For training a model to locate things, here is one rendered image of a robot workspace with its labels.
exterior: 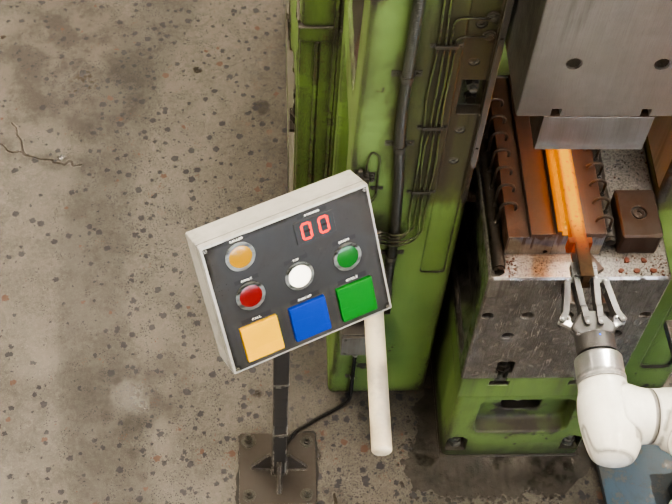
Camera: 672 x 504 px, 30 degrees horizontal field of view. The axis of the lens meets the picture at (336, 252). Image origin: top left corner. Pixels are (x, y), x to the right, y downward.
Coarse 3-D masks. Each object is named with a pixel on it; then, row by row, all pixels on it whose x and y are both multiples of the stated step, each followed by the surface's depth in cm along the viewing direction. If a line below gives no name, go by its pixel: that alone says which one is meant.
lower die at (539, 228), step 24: (504, 96) 273; (528, 120) 269; (504, 144) 266; (528, 144) 265; (504, 168) 263; (528, 168) 262; (552, 168) 261; (576, 168) 262; (504, 192) 259; (528, 192) 258; (552, 192) 257; (504, 216) 257; (528, 216) 255; (552, 216) 255; (504, 240) 257; (528, 240) 254; (552, 240) 255; (600, 240) 255
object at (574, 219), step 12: (564, 156) 257; (564, 168) 256; (564, 180) 254; (564, 192) 252; (576, 192) 252; (564, 204) 252; (576, 204) 251; (576, 216) 249; (576, 228) 247; (576, 240) 245; (588, 240) 245; (588, 252) 243; (588, 264) 241; (588, 276) 240
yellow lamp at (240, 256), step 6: (240, 246) 225; (246, 246) 226; (234, 252) 225; (240, 252) 225; (246, 252) 226; (234, 258) 225; (240, 258) 226; (246, 258) 226; (234, 264) 226; (240, 264) 226; (246, 264) 227
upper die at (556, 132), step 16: (544, 128) 224; (560, 128) 224; (576, 128) 224; (592, 128) 224; (608, 128) 224; (624, 128) 224; (640, 128) 225; (544, 144) 228; (560, 144) 228; (576, 144) 228; (592, 144) 228; (608, 144) 228; (624, 144) 228; (640, 144) 229
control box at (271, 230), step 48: (336, 192) 231; (192, 240) 225; (240, 240) 225; (288, 240) 229; (336, 240) 234; (240, 288) 229; (288, 288) 233; (384, 288) 243; (240, 336) 233; (288, 336) 238
